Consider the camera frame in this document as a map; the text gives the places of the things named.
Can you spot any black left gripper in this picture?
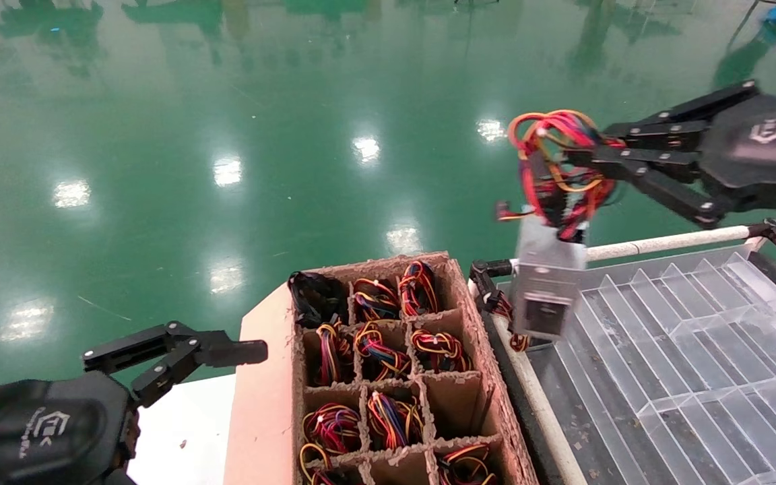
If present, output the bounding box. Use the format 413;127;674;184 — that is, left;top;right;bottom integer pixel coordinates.
0;372;141;485

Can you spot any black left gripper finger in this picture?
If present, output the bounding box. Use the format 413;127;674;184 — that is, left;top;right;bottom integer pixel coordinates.
82;321;269;409

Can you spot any power supply with black wires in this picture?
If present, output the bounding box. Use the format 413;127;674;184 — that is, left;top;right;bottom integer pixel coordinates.
287;271;350;329

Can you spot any white cart rail pipe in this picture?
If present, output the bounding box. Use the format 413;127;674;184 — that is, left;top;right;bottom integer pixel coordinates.
469;280;589;485
583;225;752;263

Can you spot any black pipe corner joint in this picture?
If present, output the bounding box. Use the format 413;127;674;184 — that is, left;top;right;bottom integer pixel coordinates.
746;217;776;255
469;259;517;317

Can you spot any clear acrylic divider tray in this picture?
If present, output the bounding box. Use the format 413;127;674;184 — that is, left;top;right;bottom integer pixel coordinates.
550;242;776;485

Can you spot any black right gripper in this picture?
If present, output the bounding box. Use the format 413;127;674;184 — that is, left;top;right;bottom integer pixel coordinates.
563;79;776;228

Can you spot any brown cardboard divider carton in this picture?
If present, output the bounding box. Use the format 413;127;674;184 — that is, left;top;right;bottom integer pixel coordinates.
223;251;540;485

